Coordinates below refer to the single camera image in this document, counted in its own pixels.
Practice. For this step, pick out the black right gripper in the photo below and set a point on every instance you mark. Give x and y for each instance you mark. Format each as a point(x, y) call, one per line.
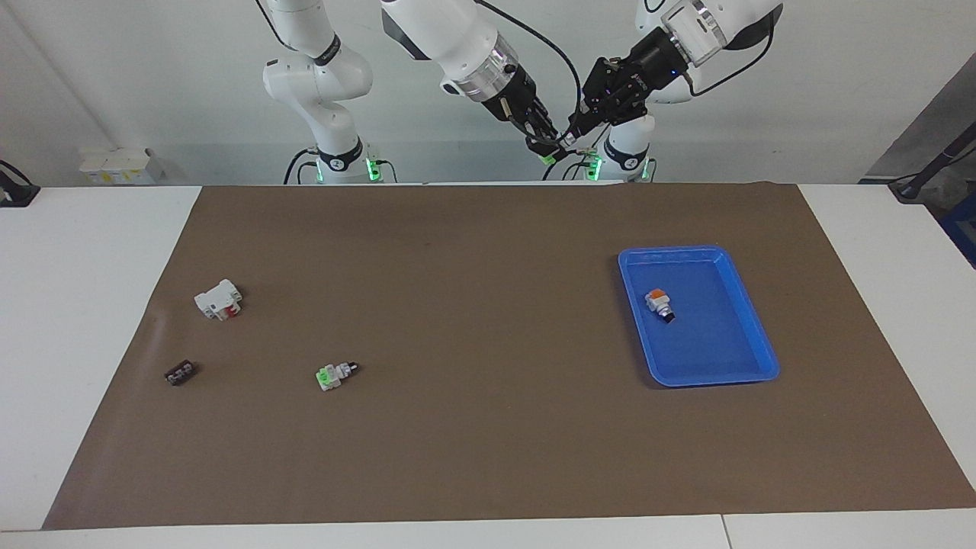
point(518, 95)

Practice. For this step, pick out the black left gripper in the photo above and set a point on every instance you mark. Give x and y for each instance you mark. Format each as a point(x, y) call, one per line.
point(659, 61)

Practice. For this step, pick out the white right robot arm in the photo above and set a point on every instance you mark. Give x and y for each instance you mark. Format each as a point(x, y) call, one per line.
point(435, 30)

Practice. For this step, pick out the blue plastic tray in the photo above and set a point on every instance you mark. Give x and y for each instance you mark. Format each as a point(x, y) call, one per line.
point(709, 351)

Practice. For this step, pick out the brown table mat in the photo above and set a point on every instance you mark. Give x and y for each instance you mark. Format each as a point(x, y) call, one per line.
point(488, 427)

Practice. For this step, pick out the white red circuit breaker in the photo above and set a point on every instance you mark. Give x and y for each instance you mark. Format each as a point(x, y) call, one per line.
point(213, 299)

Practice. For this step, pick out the blue crate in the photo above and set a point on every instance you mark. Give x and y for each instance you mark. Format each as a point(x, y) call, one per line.
point(964, 232)

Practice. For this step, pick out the white power strip box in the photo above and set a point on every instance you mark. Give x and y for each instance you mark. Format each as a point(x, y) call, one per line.
point(118, 164)

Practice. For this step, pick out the dark brown terminal block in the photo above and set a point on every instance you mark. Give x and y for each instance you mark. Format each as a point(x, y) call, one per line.
point(181, 374)

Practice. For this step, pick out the black clamp device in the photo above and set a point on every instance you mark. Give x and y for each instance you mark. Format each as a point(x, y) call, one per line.
point(15, 194)

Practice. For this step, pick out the selector switch orange base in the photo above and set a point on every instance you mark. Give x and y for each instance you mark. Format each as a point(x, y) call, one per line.
point(658, 301)

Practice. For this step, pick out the selector switch green base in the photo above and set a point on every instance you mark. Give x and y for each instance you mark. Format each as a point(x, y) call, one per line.
point(332, 376)

